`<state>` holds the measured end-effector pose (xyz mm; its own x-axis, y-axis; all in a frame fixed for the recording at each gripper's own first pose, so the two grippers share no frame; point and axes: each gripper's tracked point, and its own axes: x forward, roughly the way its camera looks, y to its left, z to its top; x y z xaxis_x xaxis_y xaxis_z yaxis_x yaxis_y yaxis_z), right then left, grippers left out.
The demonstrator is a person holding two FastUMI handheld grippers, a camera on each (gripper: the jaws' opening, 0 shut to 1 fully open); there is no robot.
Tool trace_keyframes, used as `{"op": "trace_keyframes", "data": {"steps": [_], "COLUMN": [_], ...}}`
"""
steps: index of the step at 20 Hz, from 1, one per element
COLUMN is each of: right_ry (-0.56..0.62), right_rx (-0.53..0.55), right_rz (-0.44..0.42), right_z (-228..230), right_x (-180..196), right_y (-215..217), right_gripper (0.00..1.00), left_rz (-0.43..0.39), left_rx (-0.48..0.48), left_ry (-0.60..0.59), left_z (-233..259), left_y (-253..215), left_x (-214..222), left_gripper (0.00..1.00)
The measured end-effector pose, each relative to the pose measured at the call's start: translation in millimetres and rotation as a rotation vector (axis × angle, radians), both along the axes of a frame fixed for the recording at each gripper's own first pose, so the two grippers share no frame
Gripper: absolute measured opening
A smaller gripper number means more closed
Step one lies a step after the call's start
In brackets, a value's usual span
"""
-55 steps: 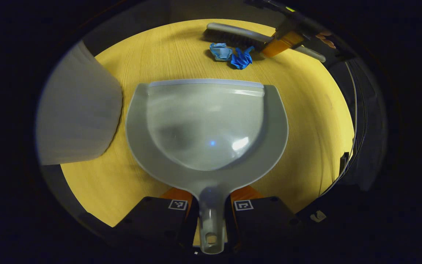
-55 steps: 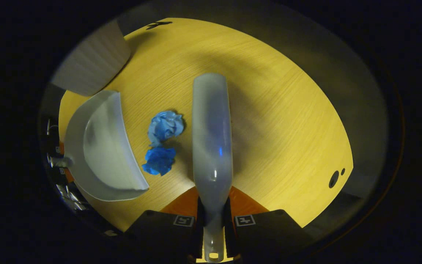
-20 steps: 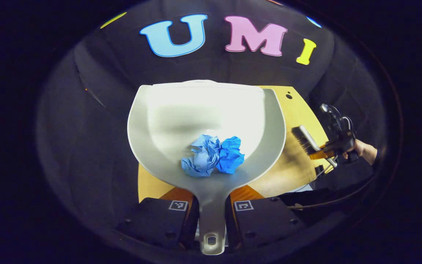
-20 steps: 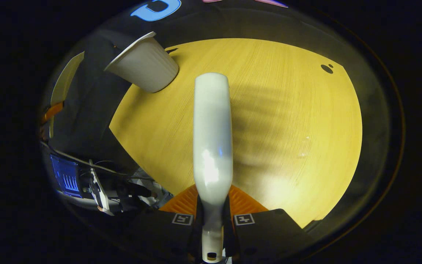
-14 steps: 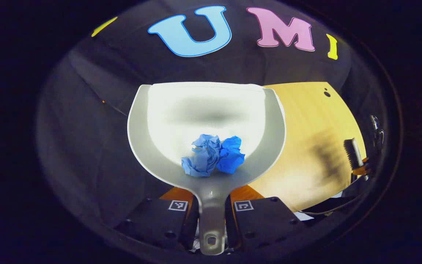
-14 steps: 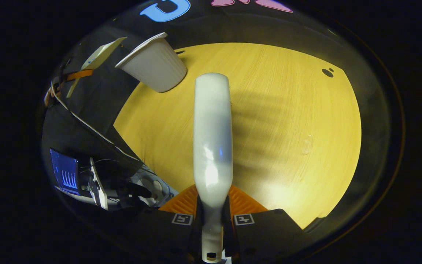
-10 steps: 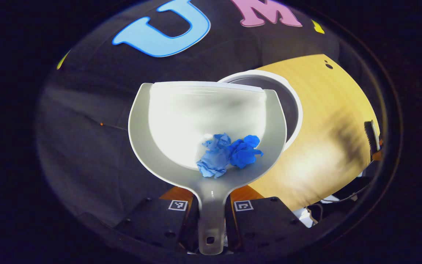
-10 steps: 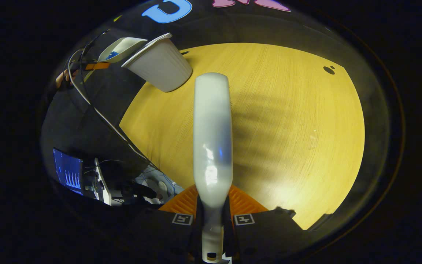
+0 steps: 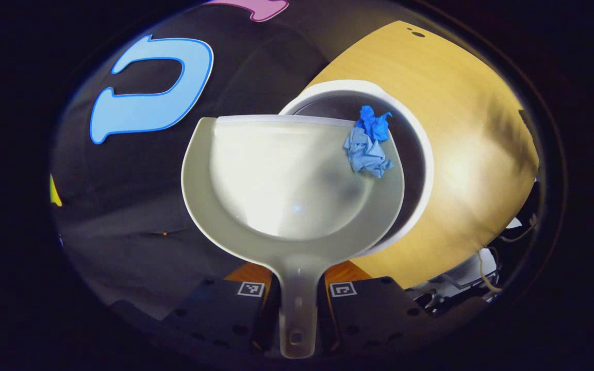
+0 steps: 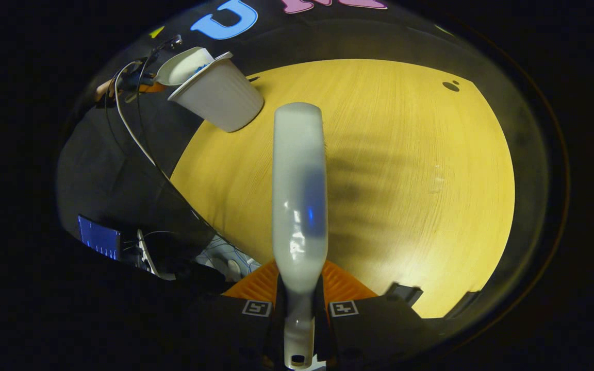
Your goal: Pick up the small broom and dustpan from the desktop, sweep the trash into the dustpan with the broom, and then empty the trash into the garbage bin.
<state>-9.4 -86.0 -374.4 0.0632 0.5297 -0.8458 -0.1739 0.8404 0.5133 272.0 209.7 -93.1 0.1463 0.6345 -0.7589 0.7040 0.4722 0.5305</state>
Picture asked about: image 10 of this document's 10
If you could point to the black block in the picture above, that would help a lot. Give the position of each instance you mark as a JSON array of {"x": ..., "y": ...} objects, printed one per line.
[{"x": 404, "y": 293}]

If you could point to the blue lit screen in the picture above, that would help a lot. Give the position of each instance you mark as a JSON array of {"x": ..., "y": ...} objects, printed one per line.
[{"x": 99, "y": 237}]

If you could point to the small grey broom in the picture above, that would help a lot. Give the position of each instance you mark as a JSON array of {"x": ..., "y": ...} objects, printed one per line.
[{"x": 299, "y": 170}]

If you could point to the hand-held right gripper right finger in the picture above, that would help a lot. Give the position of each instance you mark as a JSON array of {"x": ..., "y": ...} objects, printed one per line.
[{"x": 369, "y": 330}]

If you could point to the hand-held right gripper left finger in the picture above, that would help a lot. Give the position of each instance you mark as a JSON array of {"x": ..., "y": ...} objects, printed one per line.
[{"x": 235, "y": 330}]

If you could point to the grey plastic dustpan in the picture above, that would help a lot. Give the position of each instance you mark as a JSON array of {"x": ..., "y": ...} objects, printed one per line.
[{"x": 181, "y": 64}]

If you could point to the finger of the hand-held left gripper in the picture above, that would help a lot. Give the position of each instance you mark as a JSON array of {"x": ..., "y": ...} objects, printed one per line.
[{"x": 152, "y": 88}]

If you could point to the grey plastic garbage bin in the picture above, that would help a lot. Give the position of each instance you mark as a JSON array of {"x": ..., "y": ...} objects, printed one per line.
[{"x": 225, "y": 98}]

